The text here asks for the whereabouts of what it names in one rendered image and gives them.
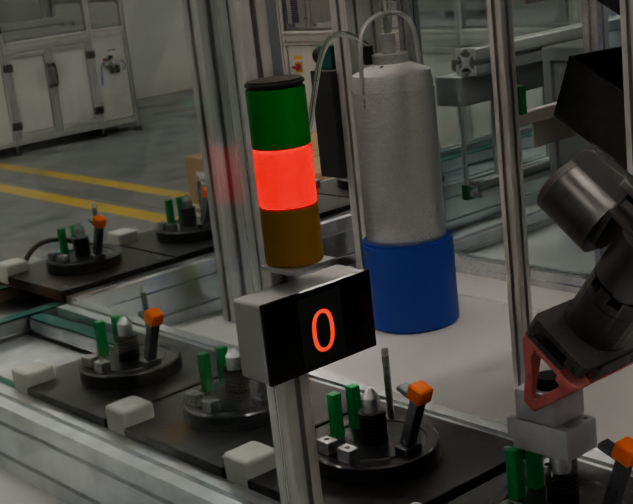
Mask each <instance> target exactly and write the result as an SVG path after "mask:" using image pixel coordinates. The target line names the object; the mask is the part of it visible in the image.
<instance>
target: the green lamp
mask: <svg viewBox="0 0 633 504"><path fill-rule="evenodd" d="M245 96H246V105H247V113H248V121H249V129H250V137H251V145H252V148H253V149H254V150H258V151H276V150H286V149H292V148H297V147H301V146H305V145H307V144H309V143H310V142H311V135H310V126H309V117H308V108H307V98H306V89H305V84H304V83H302V84H300V85H297V86H293V87H288V88H282V89H274V90H263V91H251V90H247V89H246V91H245Z"/></svg>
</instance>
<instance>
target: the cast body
mask: <svg viewBox="0 0 633 504"><path fill-rule="evenodd" d="M556 376H557V374H555V373H554V372H553V370H546V371H541V372H539V374H538V381H537V387H536V395H537V396H542V395H544V394H546V393H548V392H550V391H552V390H554V389H556V388H558V387H559V385H558V383H557V382H556V381H555V379H556ZM524 385H525V384H522V385H520V386H518V387H516V388H515V390H514V391H515V404H516V415H514V414H513V415H510V416H508V417H507V427H508V437H511V438H513V445H514V447H516V448H519V449H523V450H526V451H530V452H533V453H537V454H540V455H544V456H547V457H551V458H554V459H558V460H561V461H565V462H570V461H572V460H574V459H576V458H578V457H579V456H581V455H583V454H585V453H587V452H589V451H590V450H592V449H594V448H596V447H597V431H596V418H595V417H594V416H590V415H586V414H583V413H584V397H583V389H581V390H579V391H577V392H575V393H573V394H571V395H568V396H566V397H564V398H562V399H560V400H558V401H556V402H554V403H552V404H549V405H547V406H545V407H543V408H541V409H539V410H537V411H532V410H531V409H530V408H529V406H528V405H527V404H526V403H525V402H524Z"/></svg>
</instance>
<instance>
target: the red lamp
mask: <svg viewBox="0 0 633 504"><path fill-rule="evenodd" d="M252 154H253V162H254V170H255V178H256V186H257V195H258V203H259V207H261V208H262V209H266V210H288V209H295V208H301V207H305V206H308V205H311V204H313V203H315V202H316V201H317V200H318V198H317V189H316V180H315V171H314V162H313V153H312V144H311V143H309V144H307V145H305V146H301V147H297V148H292V149H286V150H276V151H258V150H254V149H253V150H252Z"/></svg>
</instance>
